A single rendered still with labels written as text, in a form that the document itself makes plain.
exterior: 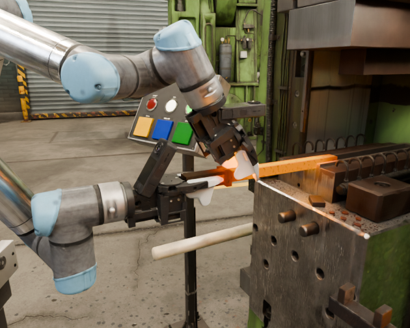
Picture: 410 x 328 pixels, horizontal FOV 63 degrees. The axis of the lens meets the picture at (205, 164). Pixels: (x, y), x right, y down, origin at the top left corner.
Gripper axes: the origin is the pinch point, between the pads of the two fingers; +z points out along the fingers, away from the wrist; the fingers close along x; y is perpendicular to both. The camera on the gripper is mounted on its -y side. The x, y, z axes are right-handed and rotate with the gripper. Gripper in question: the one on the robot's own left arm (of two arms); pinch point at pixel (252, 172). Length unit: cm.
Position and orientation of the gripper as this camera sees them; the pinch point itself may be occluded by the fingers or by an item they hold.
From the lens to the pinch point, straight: 76.7
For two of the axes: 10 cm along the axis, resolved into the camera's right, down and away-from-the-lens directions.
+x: 4.6, 2.5, -8.5
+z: 4.3, 7.7, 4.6
